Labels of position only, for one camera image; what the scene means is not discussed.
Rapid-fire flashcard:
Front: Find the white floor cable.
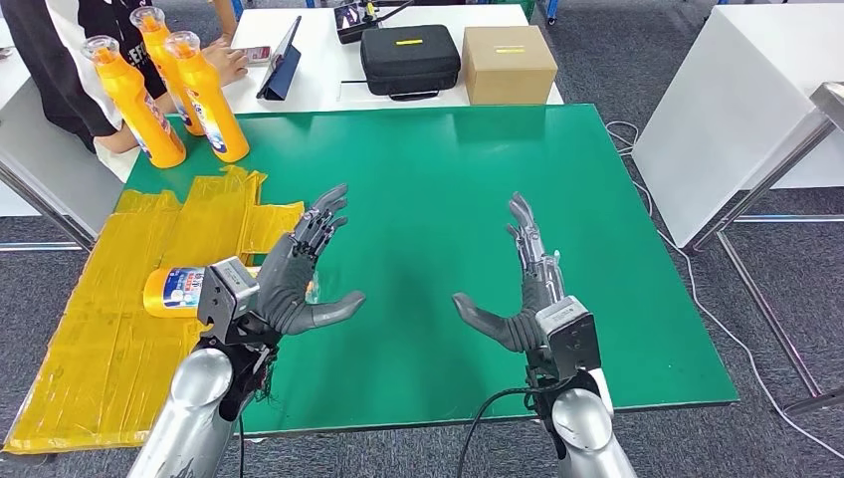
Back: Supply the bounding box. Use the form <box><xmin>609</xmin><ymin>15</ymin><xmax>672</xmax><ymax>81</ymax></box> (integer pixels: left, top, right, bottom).
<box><xmin>605</xmin><ymin>120</ymin><xmax>844</xmax><ymax>463</ymax></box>

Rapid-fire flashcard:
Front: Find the yellow taped plastic mat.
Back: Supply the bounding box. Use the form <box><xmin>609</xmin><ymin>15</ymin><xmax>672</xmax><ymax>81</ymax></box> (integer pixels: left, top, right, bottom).
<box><xmin>3</xmin><ymin>164</ymin><xmax>308</xmax><ymax>456</ymax></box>

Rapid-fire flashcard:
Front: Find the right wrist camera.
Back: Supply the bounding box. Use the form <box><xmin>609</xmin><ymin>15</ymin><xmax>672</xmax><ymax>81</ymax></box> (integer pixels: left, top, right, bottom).
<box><xmin>534</xmin><ymin>295</ymin><xmax>603</xmax><ymax>384</ymax></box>

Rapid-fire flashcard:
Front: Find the person's right hand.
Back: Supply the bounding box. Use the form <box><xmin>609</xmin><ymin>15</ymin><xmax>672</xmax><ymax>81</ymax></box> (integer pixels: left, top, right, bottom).
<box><xmin>201</xmin><ymin>36</ymin><xmax>251</xmax><ymax>87</ymax></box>

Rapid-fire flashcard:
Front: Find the white side table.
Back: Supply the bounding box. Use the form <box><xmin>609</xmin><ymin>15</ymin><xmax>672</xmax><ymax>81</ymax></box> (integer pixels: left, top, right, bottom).
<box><xmin>631</xmin><ymin>3</ymin><xmax>844</xmax><ymax>251</ymax></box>

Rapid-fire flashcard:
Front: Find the tablet with navy case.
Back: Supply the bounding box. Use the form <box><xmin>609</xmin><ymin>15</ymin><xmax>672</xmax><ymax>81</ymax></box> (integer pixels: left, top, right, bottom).
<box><xmin>255</xmin><ymin>15</ymin><xmax>304</xmax><ymax>102</ymax></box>

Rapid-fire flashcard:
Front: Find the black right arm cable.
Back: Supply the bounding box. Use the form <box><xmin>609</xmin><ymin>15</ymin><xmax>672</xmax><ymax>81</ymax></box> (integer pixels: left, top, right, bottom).
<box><xmin>455</xmin><ymin>384</ymin><xmax>556</xmax><ymax>478</ymax></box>

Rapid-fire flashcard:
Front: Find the brown cardboard box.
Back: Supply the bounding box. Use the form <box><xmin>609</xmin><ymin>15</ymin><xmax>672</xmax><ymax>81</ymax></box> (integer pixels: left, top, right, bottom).
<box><xmin>461</xmin><ymin>25</ymin><xmax>559</xmax><ymax>107</ymax></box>

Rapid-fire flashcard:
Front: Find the black remote controller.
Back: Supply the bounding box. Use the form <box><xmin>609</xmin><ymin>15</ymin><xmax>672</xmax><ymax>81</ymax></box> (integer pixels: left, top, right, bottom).
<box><xmin>332</xmin><ymin>0</ymin><xmax>418</xmax><ymax>46</ymax></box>

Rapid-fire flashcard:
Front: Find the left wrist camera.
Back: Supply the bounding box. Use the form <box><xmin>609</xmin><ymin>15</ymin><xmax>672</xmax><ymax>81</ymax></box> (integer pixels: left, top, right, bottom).
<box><xmin>196</xmin><ymin>257</ymin><xmax>263</xmax><ymax>347</ymax></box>

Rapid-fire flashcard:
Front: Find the black carry case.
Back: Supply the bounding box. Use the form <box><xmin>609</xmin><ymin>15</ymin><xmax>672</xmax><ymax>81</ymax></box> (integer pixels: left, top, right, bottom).
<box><xmin>359</xmin><ymin>25</ymin><xmax>462</xmax><ymax>103</ymax></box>

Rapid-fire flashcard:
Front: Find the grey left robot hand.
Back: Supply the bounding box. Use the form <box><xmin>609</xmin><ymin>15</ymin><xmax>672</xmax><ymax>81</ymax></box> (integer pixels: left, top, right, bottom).
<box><xmin>253</xmin><ymin>183</ymin><xmax>367</xmax><ymax>338</ymax></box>

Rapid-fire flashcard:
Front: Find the grey desk with metal legs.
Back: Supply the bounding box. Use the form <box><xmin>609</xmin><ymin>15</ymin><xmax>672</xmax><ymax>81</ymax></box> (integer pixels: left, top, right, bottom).
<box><xmin>0</xmin><ymin>19</ymin><xmax>143</xmax><ymax>253</ymax></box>

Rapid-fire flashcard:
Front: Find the silver metal table frame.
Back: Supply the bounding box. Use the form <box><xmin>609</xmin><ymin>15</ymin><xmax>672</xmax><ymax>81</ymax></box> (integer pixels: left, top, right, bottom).
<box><xmin>685</xmin><ymin>82</ymin><xmax>844</xmax><ymax>418</ymax></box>

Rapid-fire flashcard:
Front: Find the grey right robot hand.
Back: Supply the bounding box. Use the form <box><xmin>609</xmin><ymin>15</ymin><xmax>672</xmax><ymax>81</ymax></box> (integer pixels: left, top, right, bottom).
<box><xmin>452</xmin><ymin>192</ymin><xmax>568</xmax><ymax>355</ymax></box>

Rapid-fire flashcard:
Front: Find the orange detergent bottle clear cap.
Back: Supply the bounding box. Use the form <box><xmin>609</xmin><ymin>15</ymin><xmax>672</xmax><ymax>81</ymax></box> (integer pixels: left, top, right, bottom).
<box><xmin>81</xmin><ymin>34</ymin><xmax>188</xmax><ymax>170</ymax></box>
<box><xmin>164</xmin><ymin>31</ymin><xmax>252</xmax><ymax>164</ymax></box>
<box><xmin>141</xmin><ymin>265</ymin><xmax>321</xmax><ymax>321</ymax></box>
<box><xmin>129</xmin><ymin>5</ymin><xmax>207</xmax><ymax>137</ymax></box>

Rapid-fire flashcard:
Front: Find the person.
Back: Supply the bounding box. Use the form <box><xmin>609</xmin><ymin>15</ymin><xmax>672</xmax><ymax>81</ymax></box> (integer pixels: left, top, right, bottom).
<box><xmin>0</xmin><ymin>0</ymin><xmax>251</xmax><ymax>182</ymax></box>

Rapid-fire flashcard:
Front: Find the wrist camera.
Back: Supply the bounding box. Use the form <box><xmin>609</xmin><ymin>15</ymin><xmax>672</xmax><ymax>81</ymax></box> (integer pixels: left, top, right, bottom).
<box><xmin>196</xmin><ymin>257</ymin><xmax>263</xmax><ymax>347</ymax></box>
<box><xmin>534</xmin><ymin>295</ymin><xmax>603</xmax><ymax>384</ymax></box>

